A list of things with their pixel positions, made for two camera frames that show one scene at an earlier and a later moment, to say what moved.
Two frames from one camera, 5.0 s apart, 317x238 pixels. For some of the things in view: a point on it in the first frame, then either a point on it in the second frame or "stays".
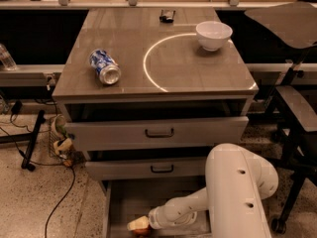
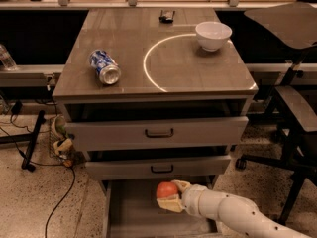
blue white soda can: x=105 y=66 stays
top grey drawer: x=117 y=135 stays
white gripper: x=156 y=218 to x=192 y=198
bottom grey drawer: x=125 y=200 stays
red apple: x=142 y=232 to x=165 y=189
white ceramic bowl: x=213 y=35 stays
